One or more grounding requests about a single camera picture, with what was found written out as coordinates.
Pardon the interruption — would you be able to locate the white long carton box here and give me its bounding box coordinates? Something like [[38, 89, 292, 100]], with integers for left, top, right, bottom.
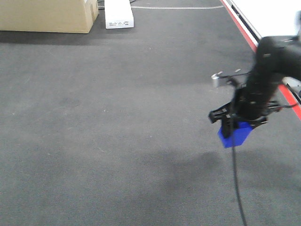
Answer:
[[104, 0, 134, 29]]

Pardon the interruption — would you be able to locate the white wall panel red base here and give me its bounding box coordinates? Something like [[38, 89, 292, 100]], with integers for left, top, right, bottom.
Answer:
[[220, 0, 301, 120]]

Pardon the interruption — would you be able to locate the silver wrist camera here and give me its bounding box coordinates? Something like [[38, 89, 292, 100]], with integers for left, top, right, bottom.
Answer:
[[211, 69, 242, 89]]

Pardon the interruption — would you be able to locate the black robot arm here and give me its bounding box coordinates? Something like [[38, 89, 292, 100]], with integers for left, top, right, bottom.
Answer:
[[208, 36, 301, 128]]

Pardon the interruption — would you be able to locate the large cardboard box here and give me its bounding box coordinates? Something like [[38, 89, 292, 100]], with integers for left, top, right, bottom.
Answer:
[[0, 0, 99, 33]]

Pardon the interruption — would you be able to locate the black hanging cable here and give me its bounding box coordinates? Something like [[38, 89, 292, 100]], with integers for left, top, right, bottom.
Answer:
[[229, 77, 248, 226]]

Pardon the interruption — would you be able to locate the small blue plastic block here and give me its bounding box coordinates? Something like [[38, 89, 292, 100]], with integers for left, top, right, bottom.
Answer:
[[217, 122, 253, 148]]

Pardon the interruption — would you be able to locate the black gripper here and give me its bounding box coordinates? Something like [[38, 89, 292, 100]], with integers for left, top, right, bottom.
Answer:
[[208, 87, 285, 138]]

